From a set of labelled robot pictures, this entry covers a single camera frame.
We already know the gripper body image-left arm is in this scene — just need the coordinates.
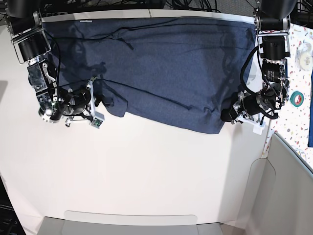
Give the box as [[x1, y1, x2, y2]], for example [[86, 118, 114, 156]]
[[64, 77, 97, 127]]

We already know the gripper body image-right arm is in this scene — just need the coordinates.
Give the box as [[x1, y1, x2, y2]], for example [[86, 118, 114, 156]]
[[221, 92, 256, 124]]

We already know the dark blue t-shirt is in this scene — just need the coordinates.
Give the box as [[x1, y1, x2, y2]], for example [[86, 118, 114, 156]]
[[44, 17, 256, 134]]

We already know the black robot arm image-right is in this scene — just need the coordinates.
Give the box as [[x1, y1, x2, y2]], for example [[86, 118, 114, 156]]
[[221, 0, 297, 126]]

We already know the terrazzo patterned side surface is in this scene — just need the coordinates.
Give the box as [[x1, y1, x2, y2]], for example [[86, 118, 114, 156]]
[[262, 24, 313, 166]]

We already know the green tape roll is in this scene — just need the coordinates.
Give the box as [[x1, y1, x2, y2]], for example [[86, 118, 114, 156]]
[[290, 91, 304, 107]]

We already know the blue cloth on side surface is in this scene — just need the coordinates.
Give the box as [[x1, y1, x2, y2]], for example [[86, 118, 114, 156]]
[[308, 74, 313, 148]]

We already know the clear tape roll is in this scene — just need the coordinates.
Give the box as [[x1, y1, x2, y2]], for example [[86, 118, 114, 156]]
[[295, 42, 313, 71]]

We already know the grey chair right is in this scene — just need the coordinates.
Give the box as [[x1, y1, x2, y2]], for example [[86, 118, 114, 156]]
[[242, 133, 313, 235]]

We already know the grey chair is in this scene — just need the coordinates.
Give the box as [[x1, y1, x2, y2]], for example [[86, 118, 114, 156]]
[[242, 133, 313, 235], [38, 211, 223, 235]]

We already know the grey chair bottom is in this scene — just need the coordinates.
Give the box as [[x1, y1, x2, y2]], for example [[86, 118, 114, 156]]
[[38, 211, 223, 235]]

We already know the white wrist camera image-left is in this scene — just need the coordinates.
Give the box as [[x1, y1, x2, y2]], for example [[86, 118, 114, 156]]
[[90, 112, 105, 129]]

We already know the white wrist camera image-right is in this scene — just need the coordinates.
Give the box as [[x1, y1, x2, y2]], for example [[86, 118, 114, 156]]
[[253, 122, 266, 135]]

